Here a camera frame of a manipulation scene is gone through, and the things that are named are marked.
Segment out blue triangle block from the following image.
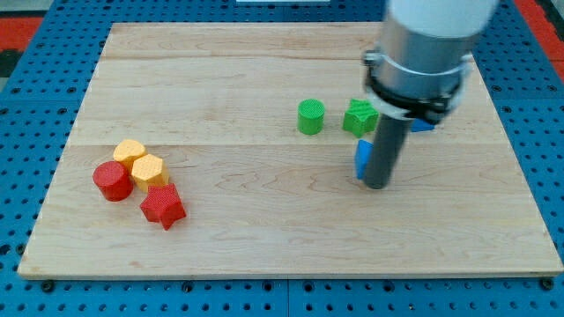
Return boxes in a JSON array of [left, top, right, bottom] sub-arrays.
[[354, 139, 374, 180]]

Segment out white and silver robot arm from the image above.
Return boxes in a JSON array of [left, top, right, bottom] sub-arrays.
[[363, 0, 499, 124]]

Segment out blue block behind arm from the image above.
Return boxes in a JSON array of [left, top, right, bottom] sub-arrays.
[[411, 119, 435, 133]]

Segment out green cylinder block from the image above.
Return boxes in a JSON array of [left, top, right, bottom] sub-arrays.
[[297, 99, 325, 135]]

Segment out light wooden board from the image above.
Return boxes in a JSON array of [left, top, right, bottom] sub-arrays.
[[18, 23, 563, 280]]

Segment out green star block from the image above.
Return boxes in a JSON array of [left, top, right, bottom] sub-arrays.
[[342, 99, 379, 138]]

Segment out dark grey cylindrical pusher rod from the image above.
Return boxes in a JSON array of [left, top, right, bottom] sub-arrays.
[[363, 114, 412, 189]]

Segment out red star block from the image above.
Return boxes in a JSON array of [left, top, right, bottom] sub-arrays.
[[139, 183, 187, 231]]

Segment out yellow hexagon block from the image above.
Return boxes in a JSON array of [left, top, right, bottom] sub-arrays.
[[131, 154, 169, 193]]

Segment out yellow rounded block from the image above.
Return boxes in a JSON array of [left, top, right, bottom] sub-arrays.
[[113, 139, 147, 172]]

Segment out red cylinder block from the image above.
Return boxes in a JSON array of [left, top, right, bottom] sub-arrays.
[[93, 161, 133, 202]]

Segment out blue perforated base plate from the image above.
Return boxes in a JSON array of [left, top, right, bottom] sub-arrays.
[[1, 0, 563, 316]]

